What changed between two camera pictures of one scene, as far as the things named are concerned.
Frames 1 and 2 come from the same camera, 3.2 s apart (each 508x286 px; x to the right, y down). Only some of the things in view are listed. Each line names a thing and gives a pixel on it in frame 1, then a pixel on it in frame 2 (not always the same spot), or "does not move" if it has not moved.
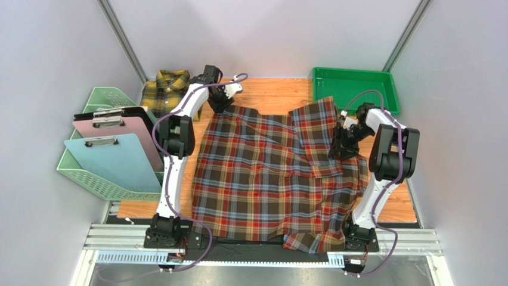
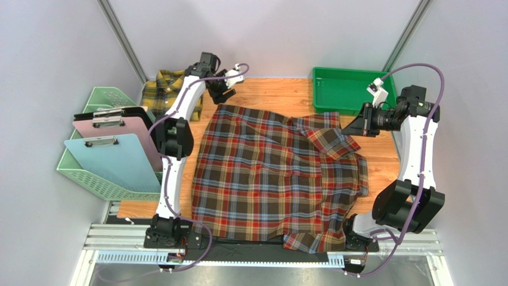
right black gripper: x=340 y=142 to x=366 y=119
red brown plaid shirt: x=262 y=176 does not move
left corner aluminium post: x=123 y=40 does not move
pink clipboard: x=120 y=126 does not move
